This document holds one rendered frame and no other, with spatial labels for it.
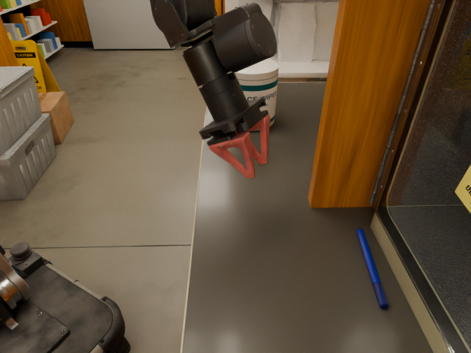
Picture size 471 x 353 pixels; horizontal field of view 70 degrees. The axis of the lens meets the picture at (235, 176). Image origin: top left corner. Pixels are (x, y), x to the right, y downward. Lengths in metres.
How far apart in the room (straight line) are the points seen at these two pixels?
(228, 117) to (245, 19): 0.13
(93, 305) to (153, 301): 0.34
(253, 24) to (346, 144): 0.24
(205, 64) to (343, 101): 0.21
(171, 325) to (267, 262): 1.09
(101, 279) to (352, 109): 1.50
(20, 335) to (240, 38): 1.23
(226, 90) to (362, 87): 0.19
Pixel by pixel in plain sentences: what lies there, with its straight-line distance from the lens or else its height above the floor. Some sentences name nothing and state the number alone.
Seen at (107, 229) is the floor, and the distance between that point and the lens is 2.04.
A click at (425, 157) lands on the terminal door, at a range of 0.45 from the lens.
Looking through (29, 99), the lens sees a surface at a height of 0.48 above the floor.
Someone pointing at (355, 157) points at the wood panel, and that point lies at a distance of 0.59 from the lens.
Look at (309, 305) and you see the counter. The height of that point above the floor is 0.94.
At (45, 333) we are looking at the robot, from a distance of 1.39.
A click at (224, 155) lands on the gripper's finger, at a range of 0.51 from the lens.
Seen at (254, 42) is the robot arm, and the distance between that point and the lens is 0.43.
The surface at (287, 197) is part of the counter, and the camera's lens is 0.64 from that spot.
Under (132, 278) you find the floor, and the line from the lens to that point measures 1.76.
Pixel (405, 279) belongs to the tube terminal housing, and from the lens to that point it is 0.53.
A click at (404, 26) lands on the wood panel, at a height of 1.25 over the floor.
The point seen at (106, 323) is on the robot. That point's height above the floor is 0.24.
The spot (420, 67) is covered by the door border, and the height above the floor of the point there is 1.22.
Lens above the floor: 1.34
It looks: 36 degrees down
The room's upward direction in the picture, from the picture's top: straight up
